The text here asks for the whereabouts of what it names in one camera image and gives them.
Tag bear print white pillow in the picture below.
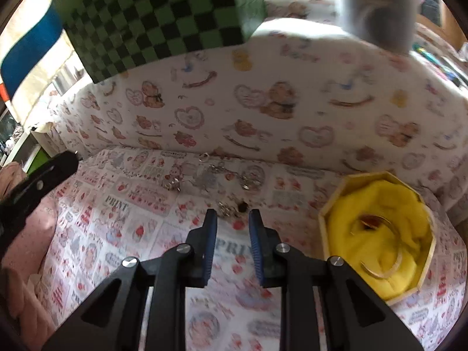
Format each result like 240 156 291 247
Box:
51 18 467 205

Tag silver keychain charm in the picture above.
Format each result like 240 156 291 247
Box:
208 162 266 192

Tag silver charm bracelet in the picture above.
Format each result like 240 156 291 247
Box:
217 200 239 217

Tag strawberry print bed sheet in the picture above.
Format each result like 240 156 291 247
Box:
36 146 467 351

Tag pink quilted blanket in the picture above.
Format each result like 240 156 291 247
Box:
0 161 60 351

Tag silver bear charm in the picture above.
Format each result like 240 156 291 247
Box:
162 170 183 192

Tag red gold brooch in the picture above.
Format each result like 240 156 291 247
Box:
359 216 381 230

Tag yellow cloth pouch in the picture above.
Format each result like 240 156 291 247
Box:
328 179 434 300

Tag blue white striped cushion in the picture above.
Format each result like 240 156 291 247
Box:
1 0 73 124

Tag grey cylindrical cup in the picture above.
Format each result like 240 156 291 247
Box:
335 0 420 55

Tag octagonal gold jewelry box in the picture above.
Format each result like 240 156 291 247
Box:
316 170 438 307

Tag green black checkered box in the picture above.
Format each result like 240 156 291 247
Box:
51 0 266 82

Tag gold bangle bracelet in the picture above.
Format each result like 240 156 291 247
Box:
348 214 404 279

